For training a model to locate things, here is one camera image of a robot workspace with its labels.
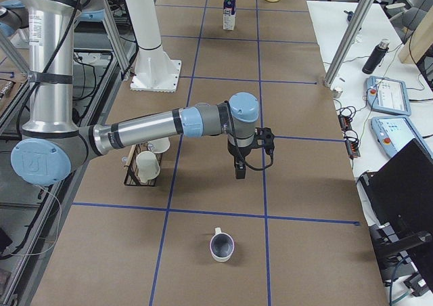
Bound white cup behind arm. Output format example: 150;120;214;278
148;137;170;154

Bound black laptop monitor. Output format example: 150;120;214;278
359;139;432;245

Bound aluminium frame post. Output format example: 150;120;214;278
323;0;374;87

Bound blue teach pendant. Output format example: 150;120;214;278
371;116;422;158
365;76;411;116

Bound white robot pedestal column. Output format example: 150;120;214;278
125;0;182;92

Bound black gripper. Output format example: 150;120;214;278
227;137;263;179

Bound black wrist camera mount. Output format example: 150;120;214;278
254;127;275;158

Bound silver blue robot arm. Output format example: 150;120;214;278
10;0;274;186

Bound lower blue teach pendant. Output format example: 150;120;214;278
371;116;422;158

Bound upper blue teach pendant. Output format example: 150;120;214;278
365;76;411;116

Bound white mug dark inside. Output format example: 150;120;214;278
209;227;235;263

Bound orange black USB hub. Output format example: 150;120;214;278
338;115;361;160

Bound white cup on rack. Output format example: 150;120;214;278
135;151;160;183

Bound blue white milk carton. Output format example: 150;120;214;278
223;0;236;30

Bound black water bottle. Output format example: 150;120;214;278
362;39;390;74

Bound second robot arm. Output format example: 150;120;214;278
1;0;29;49

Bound small metal cylinder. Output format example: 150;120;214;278
332;87;343;99

